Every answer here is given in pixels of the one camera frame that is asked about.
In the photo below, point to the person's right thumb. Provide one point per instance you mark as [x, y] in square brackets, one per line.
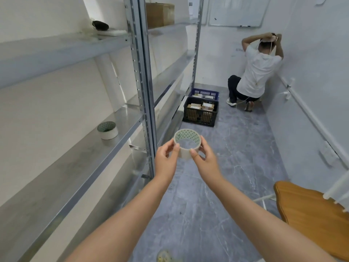
[196, 157]

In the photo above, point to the brown cardboard box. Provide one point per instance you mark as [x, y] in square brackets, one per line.
[159, 14]

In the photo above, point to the black pouch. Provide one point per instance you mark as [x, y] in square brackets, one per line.
[100, 25]

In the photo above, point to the person's left hand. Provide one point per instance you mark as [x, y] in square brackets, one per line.
[163, 166]

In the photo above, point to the black plastic crate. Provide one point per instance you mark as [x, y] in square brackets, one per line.
[200, 117]

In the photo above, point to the grey metal shelving rack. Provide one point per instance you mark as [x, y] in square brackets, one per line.
[81, 150]

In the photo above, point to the blue plastic crate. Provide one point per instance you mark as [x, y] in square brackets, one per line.
[204, 93]

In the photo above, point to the person's right hand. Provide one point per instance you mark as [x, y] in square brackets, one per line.
[208, 167]

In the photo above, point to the person's right forearm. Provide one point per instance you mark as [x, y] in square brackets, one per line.
[261, 223]

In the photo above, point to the white wall whiteboard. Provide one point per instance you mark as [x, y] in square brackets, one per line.
[235, 10]

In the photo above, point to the white wall socket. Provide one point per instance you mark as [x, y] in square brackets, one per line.
[329, 154]

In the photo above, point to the wooden chair seat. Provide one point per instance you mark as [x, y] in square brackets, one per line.
[313, 215]

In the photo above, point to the clear tape roll green core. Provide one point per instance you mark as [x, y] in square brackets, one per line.
[188, 152]

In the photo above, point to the white tape roll green core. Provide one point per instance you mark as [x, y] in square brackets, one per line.
[108, 132]

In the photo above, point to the person's left forearm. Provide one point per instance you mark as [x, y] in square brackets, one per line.
[120, 226]

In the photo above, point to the white chair frame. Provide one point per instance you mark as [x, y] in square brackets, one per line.
[336, 189]

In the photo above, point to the white wall pipe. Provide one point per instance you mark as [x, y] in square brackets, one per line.
[308, 111]

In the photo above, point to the brown boxes in crate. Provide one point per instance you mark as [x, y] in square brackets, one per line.
[201, 106]

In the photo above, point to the person's left thumb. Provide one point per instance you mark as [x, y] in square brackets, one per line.
[175, 153]

